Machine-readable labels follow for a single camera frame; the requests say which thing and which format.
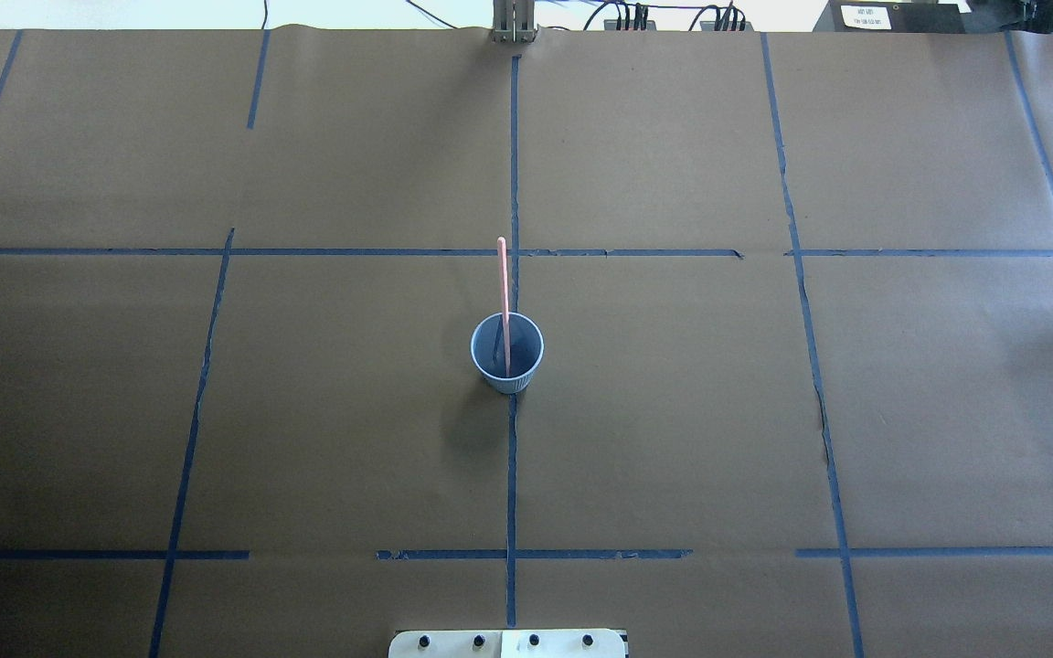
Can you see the brown paper table cover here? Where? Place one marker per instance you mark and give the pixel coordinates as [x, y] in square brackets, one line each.
[796, 292]

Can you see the white mounting pillar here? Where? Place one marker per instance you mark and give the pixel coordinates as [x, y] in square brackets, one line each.
[566, 642]

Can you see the black power box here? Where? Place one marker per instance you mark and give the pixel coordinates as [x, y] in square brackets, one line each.
[900, 17]

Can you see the pink chopstick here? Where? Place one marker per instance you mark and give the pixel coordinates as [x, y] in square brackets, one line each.
[507, 343]

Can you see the blue ribbed paper cup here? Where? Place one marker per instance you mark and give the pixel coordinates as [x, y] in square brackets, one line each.
[527, 349]

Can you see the aluminium frame post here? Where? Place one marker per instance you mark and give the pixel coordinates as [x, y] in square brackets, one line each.
[514, 21]

